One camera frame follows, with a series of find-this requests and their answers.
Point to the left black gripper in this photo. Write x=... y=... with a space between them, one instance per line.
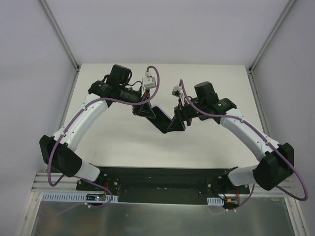
x=141 y=104

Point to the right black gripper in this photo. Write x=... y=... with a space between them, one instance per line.
x=182 y=115

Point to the black smartphone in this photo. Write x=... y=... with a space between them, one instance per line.
x=160 y=121

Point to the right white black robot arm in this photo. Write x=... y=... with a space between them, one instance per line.
x=275 y=160

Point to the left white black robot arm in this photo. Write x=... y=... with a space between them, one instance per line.
x=58 y=151

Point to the reflective metal sheet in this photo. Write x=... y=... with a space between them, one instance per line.
x=258 y=217

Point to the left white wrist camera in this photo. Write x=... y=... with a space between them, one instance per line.
x=148 y=81

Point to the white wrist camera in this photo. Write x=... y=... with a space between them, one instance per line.
x=148 y=81
x=177 y=92

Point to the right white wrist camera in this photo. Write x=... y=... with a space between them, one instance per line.
x=177 y=92

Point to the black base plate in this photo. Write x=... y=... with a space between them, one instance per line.
x=165 y=185

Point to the right white cable duct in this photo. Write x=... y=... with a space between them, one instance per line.
x=215 y=201

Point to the white cable duct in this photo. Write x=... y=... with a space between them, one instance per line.
x=215 y=201
x=78 y=197

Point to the left white cable duct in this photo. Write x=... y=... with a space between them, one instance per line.
x=78 y=197

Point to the left aluminium frame post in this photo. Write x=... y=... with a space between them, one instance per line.
x=58 y=33

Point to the aluminium frame post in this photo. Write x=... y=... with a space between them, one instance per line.
x=58 y=33
x=272 y=34

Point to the right aluminium frame post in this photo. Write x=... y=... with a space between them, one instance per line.
x=272 y=34

